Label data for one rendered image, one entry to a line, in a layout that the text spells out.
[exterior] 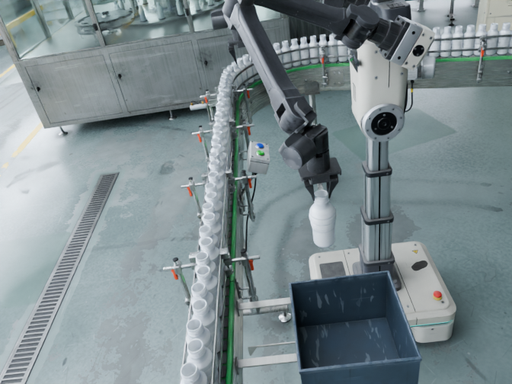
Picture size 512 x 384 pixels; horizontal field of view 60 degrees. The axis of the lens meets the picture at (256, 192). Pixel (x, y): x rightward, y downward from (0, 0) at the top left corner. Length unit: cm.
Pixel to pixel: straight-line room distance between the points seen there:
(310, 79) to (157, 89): 230
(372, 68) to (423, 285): 118
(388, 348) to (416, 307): 76
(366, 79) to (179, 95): 344
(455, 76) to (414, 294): 134
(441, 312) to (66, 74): 416
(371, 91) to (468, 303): 143
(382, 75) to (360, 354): 94
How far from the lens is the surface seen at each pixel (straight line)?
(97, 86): 505
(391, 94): 170
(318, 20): 138
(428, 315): 228
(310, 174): 109
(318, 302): 150
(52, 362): 286
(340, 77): 297
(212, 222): 138
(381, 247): 216
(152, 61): 481
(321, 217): 116
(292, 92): 108
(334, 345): 153
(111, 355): 271
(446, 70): 294
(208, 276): 121
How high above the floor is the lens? 198
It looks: 34 degrees down
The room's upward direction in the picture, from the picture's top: 10 degrees counter-clockwise
